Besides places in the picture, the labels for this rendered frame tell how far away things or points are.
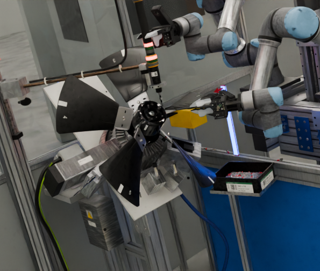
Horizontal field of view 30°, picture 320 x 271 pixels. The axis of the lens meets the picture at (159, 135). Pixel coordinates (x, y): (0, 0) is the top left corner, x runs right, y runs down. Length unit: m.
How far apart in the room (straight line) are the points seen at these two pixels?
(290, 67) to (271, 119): 4.26
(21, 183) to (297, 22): 1.36
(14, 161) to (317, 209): 1.31
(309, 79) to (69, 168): 1.33
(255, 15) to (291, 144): 3.35
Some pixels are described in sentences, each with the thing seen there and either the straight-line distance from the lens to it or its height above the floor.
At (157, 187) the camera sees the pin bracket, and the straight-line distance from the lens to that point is 2.37.
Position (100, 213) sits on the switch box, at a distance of 2.58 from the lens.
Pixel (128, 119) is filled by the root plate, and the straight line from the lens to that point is 2.30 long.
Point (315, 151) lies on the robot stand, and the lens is 2.95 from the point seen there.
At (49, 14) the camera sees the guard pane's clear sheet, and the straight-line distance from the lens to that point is 2.91.
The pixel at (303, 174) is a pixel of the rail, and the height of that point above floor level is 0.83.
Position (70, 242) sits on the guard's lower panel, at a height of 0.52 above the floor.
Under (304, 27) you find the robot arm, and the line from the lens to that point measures 2.32.
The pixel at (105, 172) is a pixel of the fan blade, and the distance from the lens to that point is 2.08.
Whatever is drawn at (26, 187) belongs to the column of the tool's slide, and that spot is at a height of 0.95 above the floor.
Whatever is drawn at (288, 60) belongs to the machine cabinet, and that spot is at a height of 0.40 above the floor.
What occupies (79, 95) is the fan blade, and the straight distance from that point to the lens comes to 2.25.
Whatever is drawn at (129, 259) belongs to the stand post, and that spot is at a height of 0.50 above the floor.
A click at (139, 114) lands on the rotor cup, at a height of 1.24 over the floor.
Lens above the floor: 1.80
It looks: 17 degrees down
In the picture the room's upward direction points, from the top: 13 degrees counter-clockwise
